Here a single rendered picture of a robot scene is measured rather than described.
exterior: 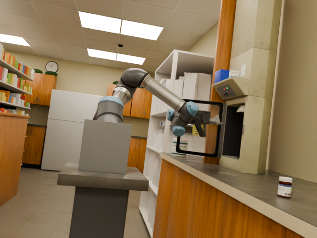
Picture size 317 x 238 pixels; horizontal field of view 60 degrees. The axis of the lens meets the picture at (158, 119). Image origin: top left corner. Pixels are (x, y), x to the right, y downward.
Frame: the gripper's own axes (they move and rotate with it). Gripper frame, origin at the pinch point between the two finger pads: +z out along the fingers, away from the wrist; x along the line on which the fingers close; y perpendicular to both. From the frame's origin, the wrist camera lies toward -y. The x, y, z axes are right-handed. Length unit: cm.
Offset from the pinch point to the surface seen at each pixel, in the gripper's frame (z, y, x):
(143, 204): -9, -110, 210
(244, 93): 7.5, 20.0, -14.1
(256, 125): 17.8, 1.3, -14.1
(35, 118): -243, -11, 541
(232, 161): 10.0, -22.8, -2.9
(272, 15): 21, 71, -14
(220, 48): 3, 57, 23
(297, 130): 53, 3, -5
